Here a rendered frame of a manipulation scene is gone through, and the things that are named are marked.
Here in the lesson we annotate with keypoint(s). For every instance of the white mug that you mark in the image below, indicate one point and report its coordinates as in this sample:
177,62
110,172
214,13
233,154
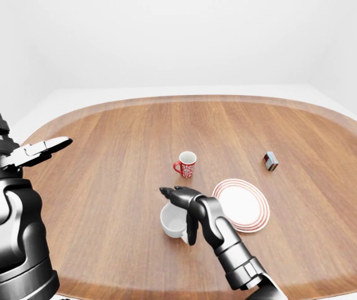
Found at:
172,223

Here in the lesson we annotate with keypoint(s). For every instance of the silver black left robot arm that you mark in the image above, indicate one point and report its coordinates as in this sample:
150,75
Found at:
25,290

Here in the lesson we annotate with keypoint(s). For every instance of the white plate with red rings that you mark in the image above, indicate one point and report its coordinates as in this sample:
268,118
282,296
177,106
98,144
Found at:
244,206

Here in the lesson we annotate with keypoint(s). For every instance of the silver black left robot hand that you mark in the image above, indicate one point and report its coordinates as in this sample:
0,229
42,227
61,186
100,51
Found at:
12,215

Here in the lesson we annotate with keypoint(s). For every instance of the red patterned mug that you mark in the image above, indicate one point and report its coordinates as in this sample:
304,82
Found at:
187,168

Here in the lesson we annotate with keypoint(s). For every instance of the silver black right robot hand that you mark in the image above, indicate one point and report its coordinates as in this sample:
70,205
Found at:
211,215

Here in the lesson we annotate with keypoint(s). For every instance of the small printed box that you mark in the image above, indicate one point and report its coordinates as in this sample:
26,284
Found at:
271,162

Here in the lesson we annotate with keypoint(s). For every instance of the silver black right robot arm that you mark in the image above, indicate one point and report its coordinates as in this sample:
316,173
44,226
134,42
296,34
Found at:
244,268

